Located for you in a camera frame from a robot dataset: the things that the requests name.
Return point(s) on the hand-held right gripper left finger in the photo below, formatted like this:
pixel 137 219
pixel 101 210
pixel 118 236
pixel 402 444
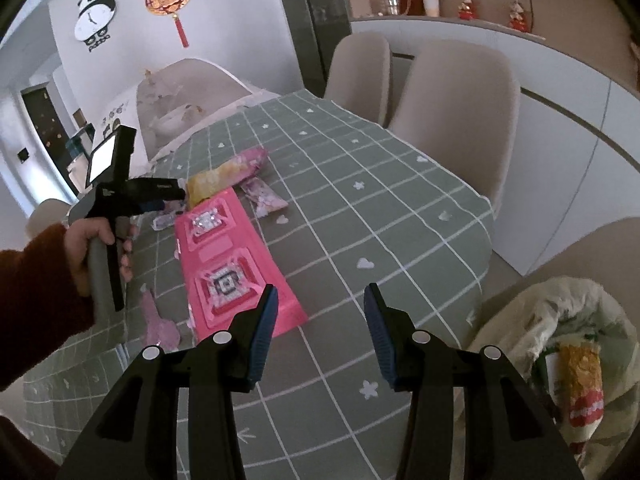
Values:
pixel 262 330

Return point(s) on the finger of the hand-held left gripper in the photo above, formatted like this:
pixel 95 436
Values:
pixel 165 189
pixel 152 206

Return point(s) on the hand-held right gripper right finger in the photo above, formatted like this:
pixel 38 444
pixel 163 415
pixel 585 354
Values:
pixel 380 330

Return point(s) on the yellow pink snack packet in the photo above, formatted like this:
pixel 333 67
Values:
pixel 225 175

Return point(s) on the pink plastic bag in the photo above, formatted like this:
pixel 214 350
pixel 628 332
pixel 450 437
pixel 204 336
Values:
pixel 235 250

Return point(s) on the white plastic bag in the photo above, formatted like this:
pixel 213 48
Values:
pixel 550 310

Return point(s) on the yellow snack packet red label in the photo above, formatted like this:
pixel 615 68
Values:
pixel 582 385

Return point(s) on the person's left forearm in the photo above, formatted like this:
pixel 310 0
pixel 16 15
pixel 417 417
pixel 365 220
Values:
pixel 35 300

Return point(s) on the person's left hand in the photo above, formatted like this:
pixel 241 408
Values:
pixel 77 250

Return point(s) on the small pale wrapper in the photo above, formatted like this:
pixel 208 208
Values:
pixel 165 221

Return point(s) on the dark wooden door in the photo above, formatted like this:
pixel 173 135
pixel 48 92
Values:
pixel 42 130

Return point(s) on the beige chair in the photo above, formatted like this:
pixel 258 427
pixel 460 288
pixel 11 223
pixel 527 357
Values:
pixel 455 110
pixel 357 75
pixel 47 215

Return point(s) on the crumpled pink wrapper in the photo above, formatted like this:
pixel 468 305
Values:
pixel 162 330

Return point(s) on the pink floral wrapper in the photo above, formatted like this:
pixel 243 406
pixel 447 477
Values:
pixel 265 197

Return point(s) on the white covered chair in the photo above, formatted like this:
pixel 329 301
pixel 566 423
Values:
pixel 190 90

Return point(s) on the dark glass door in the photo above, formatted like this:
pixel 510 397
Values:
pixel 310 25

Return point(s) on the white cabinet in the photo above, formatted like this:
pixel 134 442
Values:
pixel 565 135

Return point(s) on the glass vase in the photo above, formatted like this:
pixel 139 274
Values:
pixel 382 2

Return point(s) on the white cup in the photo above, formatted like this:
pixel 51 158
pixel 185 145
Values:
pixel 430 1

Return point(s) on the red figurine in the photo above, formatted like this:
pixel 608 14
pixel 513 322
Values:
pixel 466 7
pixel 517 16

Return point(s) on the panda wall clock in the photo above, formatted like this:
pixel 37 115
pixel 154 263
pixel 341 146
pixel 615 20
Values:
pixel 95 20

